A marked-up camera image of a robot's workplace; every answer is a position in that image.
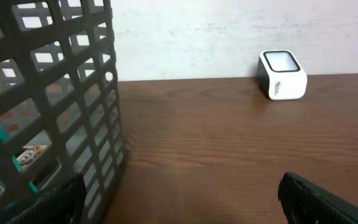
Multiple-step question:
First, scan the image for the dark grey plastic basket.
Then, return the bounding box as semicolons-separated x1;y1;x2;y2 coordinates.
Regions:
0;0;126;223

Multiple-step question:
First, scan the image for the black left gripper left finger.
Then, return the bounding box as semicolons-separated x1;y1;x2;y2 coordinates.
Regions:
7;174;86;224

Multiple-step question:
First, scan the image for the white barcode scanner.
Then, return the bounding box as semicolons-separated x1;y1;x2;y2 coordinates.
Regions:
256;50;308;101

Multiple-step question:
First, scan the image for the yellow orange snack bag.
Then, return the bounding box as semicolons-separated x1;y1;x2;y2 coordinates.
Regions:
15;145;47;169

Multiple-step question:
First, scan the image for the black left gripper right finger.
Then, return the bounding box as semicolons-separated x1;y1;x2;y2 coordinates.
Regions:
278;172;358;224

